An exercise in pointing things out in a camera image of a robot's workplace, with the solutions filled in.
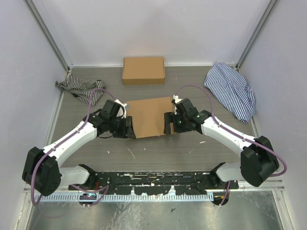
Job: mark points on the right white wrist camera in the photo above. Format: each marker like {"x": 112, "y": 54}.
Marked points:
{"x": 176, "y": 100}

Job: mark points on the aluminium corner post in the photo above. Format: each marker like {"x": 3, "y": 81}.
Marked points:
{"x": 256, "y": 33}
{"x": 46, "y": 32}

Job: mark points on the folded brown cardboard box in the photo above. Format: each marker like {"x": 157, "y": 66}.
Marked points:
{"x": 143, "y": 71}

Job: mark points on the left aluminium corner post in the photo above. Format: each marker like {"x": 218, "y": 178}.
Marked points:
{"x": 46, "y": 32}

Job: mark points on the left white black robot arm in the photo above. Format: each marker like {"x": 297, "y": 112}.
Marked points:
{"x": 43, "y": 169}

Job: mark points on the aluminium rail front bar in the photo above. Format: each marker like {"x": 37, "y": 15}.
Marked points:
{"x": 268, "y": 185}

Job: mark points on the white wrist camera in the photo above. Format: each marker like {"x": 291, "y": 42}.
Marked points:
{"x": 176, "y": 100}
{"x": 122, "y": 113}

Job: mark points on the grey slotted cable duct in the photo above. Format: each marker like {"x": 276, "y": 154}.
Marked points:
{"x": 91, "y": 197}

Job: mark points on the right aluminium corner post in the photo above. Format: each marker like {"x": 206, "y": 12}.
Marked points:
{"x": 256, "y": 33}

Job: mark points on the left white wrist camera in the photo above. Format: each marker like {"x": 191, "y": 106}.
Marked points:
{"x": 122, "y": 113}

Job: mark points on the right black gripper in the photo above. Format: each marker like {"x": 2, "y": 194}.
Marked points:
{"x": 170, "y": 117}

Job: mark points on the blue white striped cloth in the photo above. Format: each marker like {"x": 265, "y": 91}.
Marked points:
{"x": 232, "y": 90}

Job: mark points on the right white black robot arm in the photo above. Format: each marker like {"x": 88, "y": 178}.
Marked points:
{"x": 257, "y": 159}

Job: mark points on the black white striped cloth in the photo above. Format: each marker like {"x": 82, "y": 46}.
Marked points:
{"x": 80, "y": 88}

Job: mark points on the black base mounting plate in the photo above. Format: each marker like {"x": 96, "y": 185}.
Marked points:
{"x": 154, "y": 183}

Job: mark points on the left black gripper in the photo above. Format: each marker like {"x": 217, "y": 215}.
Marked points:
{"x": 123, "y": 134}

